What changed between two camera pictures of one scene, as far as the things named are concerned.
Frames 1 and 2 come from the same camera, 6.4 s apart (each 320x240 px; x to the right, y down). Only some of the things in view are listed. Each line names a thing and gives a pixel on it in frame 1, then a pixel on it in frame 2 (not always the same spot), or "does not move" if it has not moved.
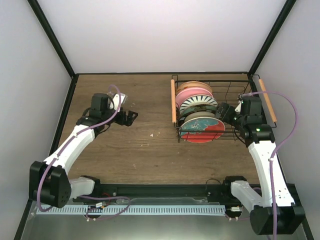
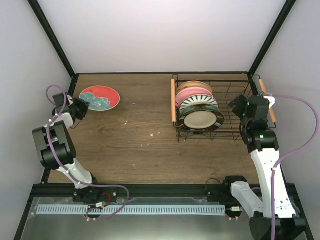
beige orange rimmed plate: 193,84 does not move
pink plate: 187,92 does not move
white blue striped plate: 200,99 does not move
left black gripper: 129,120 -> 84,105
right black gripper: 223,107 -> 238,110
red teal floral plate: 202,123 -> 101,98
